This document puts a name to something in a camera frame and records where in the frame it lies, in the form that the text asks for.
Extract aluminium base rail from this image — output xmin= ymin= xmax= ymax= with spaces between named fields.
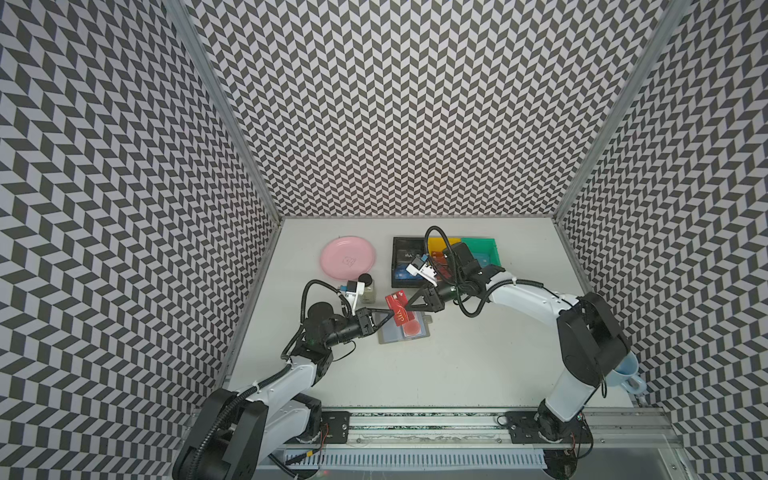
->
xmin=173 ymin=407 xmax=691 ymax=463

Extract green bin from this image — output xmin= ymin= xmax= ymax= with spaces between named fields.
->
xmin=461 ymin=237 xmax=502 ymax=267

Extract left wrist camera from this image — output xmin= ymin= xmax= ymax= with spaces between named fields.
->
xmin=340 ymin=281 xmax=366 ymax=313

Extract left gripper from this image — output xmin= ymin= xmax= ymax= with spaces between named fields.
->
xmin=324 ymin=308 xmax=395 ymax=349

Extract light blue mug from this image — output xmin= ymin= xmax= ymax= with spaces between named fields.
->
xmin=606 ymin=352 xmax=647 ymax=395

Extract grey card holder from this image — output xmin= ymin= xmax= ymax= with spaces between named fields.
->
xmin=378 ymin=312 xmax=432 ymax=345

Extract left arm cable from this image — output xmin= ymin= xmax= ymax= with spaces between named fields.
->
xmin=280 ymin=278 xmax=355 ymax=361

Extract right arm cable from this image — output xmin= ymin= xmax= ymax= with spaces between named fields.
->
xmin=423 ymin=225 xmax=559 ymax=318

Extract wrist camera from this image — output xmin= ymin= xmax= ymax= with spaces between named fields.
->
xmin=340 ymin=281 xmax=366 ymax=313
xmin=406 ymin=254 xmax=438 ymax=286

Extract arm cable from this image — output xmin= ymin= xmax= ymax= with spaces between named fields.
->
xmin=280 ymin=278 xmax=355 ymax=361
xmin=423 ymin=225 xmax=559 ymax=318

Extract red VIP credit card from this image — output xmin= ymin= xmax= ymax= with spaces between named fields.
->
xmin=385 ymin=290 xmax=412 ymax=325

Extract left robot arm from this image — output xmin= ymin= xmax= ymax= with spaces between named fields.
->
xmin=171 ymin=302 xmax=394 ymax=479

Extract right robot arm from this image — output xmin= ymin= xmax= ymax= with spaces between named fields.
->
xmin=406 ymin=242 xmax=631 ymax=444

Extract pink card in holder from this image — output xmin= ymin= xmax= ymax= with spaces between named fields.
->
xmin=398 ymin=313 xmax=428 ymax=339

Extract yellow bin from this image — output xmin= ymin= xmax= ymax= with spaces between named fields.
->
xmin=427 ymin=236 xmax=447 ymax=259

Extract black bin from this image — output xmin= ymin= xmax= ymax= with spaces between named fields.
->
xmin=391 ymin=236 xmax=425 ymax=289

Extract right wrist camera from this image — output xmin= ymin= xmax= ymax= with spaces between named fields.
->
xmin=406 ymin=254 xmax=438 ymax=286

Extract pink plate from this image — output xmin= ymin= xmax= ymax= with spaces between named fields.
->
xmin=320 ymin=236 xmax=376 ymax=281

